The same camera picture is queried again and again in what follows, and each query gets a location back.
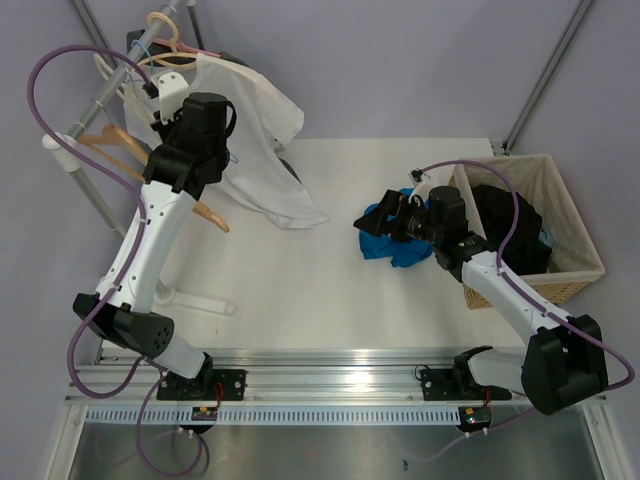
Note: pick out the grey-blue t shirt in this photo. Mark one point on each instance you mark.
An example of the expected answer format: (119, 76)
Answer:
(546, 238)

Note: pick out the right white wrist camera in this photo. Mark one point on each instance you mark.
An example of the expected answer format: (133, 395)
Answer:
(423, 183)

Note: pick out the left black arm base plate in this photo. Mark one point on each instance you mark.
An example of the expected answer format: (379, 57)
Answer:
(215, 385)

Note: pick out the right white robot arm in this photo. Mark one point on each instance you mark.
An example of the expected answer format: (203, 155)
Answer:
(564, 361)

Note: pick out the white t shirt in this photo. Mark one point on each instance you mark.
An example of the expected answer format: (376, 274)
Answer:
(267, 121)

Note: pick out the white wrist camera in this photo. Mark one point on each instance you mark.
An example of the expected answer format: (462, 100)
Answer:
(173, 89)
(423, 183)

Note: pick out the white slotted cable duct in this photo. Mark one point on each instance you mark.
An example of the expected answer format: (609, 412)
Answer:
(272, 415)

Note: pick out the metal clothes rack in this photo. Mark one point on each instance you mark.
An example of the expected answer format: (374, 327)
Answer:
(166, 296)

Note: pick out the beige wooden hanger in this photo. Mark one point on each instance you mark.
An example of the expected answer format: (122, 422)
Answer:
(174, 58)

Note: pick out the wicker laundry basket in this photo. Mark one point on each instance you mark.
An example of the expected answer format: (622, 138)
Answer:
(574, 262)

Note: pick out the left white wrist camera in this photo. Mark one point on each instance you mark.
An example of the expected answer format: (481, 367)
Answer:
(173, 89)

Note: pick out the cream plastic hanger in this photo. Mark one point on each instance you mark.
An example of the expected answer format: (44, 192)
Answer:
(134, 107)

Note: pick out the brown wooden hanger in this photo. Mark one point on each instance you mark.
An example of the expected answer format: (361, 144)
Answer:
(112, 135)

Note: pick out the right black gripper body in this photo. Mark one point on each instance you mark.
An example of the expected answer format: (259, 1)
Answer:
(411, 221)

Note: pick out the light blue wire hanger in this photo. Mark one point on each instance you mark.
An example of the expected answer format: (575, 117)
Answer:
(138, 51)

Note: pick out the pink hanger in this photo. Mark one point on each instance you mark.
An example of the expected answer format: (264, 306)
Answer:
(184, 48)

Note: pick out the bright blue t shirt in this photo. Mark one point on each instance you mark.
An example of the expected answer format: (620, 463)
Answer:
(401, 255)

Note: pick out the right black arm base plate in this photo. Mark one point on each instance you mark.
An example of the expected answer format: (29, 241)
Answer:
(439, 384)

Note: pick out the aluminium mounting rail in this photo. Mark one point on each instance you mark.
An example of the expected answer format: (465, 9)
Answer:
(287, 377)

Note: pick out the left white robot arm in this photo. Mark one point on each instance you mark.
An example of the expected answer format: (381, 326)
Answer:
(192, 154)

